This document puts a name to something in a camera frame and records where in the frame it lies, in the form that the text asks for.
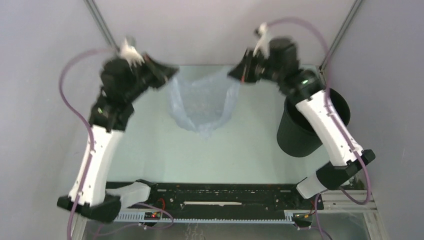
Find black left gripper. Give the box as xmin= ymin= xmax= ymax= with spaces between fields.
xmin=122 ymin=52 xmax=180 ymax=103

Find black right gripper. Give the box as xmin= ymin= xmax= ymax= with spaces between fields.
xmin=226 ymin=49 xmax=283 ymax=86

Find blue plastic trash bag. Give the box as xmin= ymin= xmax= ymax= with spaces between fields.
xmin=167 ymin=67 xmax=241 ymax=139

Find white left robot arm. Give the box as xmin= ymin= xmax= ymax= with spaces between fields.
xmin=57 ymin=53 xmax=179 ymax=224

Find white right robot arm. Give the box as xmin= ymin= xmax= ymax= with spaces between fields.
xmin=227 ymin=37 xmax=376 ymax=209

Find black trash bin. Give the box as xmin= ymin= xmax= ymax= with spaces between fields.
xmin=276 ymin=88 xmax=351 ymax=158

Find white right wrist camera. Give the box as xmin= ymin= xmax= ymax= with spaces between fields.
xmin=253 ymin=22 xmax=272 ymax=59

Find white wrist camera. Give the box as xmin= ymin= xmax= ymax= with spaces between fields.
xmin=253 ymin=22 xmax=272 ymax=59
xmin=118 ymin=36 xmax=145 ymax=67

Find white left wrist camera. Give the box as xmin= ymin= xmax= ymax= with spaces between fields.
xmin=118 ymin=36 xmax=145 ymax=67

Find white cable duct strip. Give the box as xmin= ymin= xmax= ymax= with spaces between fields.
xmin=114 ymin=211 xmax=294 ymax=224

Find aluminium frame rail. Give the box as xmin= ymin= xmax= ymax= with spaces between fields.
xmin=76 ymin=188 xmax=379 ymax=213

